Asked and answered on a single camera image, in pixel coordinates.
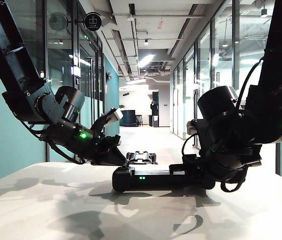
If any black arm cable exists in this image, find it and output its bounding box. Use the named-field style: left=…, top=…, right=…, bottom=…
left=235, top=56, right=265, bottom=111
left=20, top=119, right=87, bottom=166

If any light blue door number panel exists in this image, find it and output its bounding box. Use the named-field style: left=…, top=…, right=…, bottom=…
left=71, top=65, right=82, bottom=78

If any black quadruped robot dog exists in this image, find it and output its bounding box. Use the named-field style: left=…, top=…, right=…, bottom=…
left=125, top=150, right=159, bottom=166

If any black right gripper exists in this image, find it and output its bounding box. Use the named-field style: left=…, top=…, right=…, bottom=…
left=168, top=149, right=224, bottom=190

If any dark green bar counter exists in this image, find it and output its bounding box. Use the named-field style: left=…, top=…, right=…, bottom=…
left=120, top=109, right=137, bottom=128

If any round black hanging door sign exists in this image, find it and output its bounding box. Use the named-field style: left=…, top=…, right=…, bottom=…
left=83, top=11, right=103, bottom=31

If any black remote control with joysticks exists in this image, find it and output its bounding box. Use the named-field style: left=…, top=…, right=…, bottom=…
left=112, top=163, right=217, bottom=193

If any tall black cabinet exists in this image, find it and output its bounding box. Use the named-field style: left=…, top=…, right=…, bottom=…
left=148, top=91, right=161, bottom=129

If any long ceiling light strip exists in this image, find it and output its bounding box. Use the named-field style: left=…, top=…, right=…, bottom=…
left=138, top=54, right=155, bottom=69

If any black right wrist loop cable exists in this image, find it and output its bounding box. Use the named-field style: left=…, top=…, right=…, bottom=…
left=219, top=169, right=247, bottom=193

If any short ceiling light strip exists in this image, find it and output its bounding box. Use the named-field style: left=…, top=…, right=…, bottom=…
left=125, top=78, right=147, bottom=86

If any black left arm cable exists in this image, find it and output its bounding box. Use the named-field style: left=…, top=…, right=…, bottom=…
left=20, top=119, right=87, bottom=166

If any black right camera cable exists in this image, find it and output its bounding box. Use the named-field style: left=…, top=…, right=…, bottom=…
left=181, top=132, right=200, bottom=158

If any long vertical door handle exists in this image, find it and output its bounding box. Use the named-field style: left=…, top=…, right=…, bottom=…
left=88, top=57, right=97, bottom=123

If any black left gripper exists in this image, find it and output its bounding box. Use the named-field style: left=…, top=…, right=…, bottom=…
left=88, top=134, right=130, bottom=167

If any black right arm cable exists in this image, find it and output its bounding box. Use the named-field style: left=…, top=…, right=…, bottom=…
left=235, top=56, right=265, bottom=111

